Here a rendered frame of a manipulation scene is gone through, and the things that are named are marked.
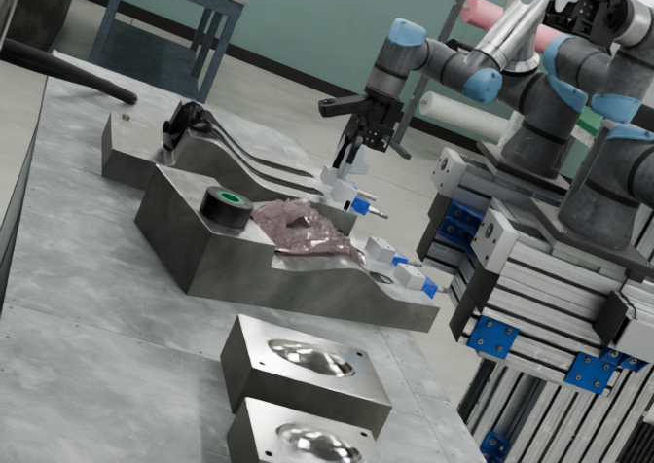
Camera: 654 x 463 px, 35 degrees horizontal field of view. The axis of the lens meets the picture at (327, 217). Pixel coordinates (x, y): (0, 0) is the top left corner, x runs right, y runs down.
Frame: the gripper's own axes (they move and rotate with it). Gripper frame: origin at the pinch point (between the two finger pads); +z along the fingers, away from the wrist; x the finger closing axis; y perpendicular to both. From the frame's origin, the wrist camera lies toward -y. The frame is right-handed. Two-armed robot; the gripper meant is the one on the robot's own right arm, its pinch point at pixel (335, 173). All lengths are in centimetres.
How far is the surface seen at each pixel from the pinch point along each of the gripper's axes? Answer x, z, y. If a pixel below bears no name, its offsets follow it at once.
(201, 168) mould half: -17.7, 3.5, -30.9
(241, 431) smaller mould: -103, 7, -33
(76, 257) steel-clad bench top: -58, 11, -52
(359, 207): -12.9, 1.9, 3.4
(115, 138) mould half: -11.0, 5.2, -47.3
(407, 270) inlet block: -39.6, 3.1, 6.9
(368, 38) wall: 627, 34, 190
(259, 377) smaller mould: -93, 5, -30
